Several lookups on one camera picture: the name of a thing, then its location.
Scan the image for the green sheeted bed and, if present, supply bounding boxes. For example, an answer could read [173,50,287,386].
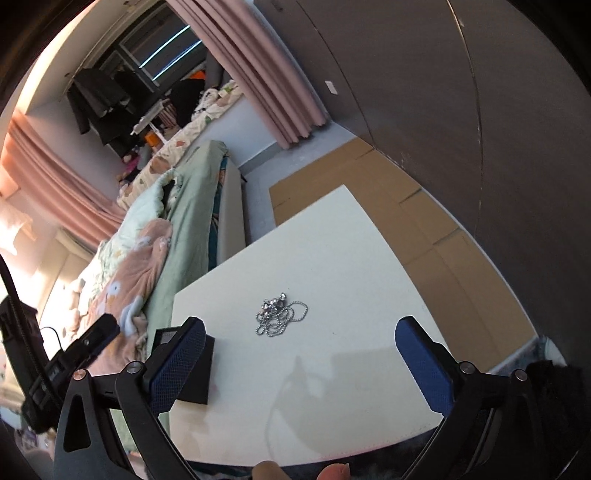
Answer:
[77,140,230,360]

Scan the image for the white wall switch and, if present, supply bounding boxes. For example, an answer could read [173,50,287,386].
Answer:
[325,80,339,95]

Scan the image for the person's right hand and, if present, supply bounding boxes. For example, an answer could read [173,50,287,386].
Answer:
[252,460,352,480]

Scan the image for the flattened brown cardboard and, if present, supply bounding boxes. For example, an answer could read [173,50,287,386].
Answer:
[270,138,536,370]

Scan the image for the white low table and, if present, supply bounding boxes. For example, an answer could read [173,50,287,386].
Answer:
[169,187,442,466]

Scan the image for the pink floral fleece blanket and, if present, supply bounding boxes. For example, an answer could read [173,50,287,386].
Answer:
[72,218,172,376]

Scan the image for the pink curtain near wardrobe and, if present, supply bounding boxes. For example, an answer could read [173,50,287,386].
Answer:
[169,0,328,149]

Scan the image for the silver ball chain necklace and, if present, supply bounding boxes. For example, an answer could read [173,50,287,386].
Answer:
[254,291,310,339]

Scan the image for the black square jewelry box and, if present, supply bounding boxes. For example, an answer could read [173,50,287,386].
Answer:
[149,322,215,413]

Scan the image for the hanging dark clothes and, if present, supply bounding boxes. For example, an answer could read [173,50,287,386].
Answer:
[67,67,156,156]

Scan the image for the pink curtain by window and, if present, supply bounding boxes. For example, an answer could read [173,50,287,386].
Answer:
[1,110,125,248]

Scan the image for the light green pillow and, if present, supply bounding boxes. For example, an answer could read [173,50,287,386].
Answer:
[97,169,178,260]

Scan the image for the floral window seat cushion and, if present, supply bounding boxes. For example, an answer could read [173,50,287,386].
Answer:
[116,79,243,210]

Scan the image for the dark brown wardrobe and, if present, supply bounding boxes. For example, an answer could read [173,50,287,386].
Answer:
[253,0,591,365]

